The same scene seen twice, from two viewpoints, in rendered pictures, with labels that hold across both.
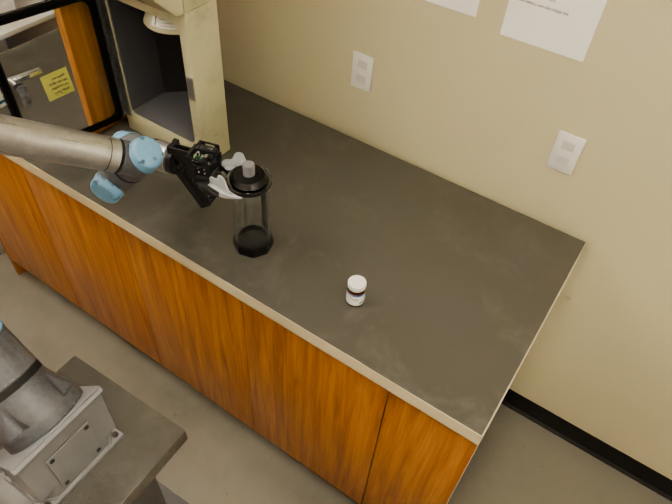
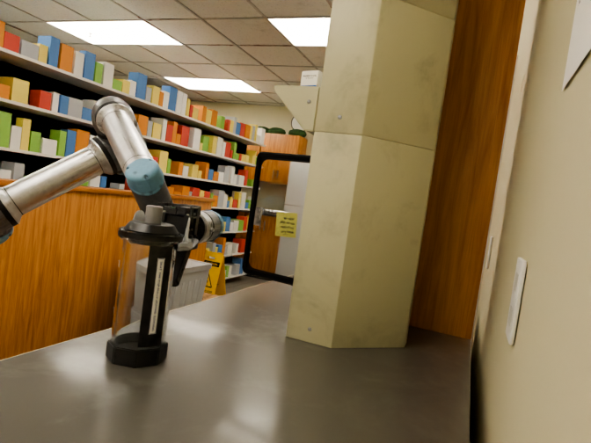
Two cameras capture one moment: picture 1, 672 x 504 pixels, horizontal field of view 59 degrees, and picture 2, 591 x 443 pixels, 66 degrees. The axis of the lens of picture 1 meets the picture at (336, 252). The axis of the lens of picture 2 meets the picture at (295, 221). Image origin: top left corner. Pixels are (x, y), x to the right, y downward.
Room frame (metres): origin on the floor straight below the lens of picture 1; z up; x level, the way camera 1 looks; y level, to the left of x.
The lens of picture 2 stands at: (1.17, -0.60, 1.26)
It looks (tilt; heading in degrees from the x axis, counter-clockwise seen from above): 3 degrees down; 81
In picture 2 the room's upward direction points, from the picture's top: 8 degrees clockwise
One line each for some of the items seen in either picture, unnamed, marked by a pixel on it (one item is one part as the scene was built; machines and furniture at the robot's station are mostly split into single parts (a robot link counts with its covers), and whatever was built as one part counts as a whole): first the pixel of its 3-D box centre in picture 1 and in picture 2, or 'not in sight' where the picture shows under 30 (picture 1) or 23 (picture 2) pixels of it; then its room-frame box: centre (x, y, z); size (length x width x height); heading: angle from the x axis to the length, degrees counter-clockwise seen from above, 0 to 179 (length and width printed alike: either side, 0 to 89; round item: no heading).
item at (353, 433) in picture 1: (235, 265); not in sight; (1.40, 0.36, 0.45); 2.05 x 0.67 x 0.90; 59
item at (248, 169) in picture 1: (249, 174); (152, 224); (1.06, 0.22, 1.18); 0.09 x 0.09 x 0.07
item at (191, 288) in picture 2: not in sight; (165, 283); (0.84, 2.83, 0.49); 0.60 x 0.42 x 0.33; 59
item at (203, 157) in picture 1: (194, 162); (181, 225); (1.10, 0.36, 1.17); 0.12 x 0.08 x 0.09; 75
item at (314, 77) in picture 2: not in sight; (314, 85); (1.36, 0.53, 1.54); 0.05 x 0.05 x 0.06; 45
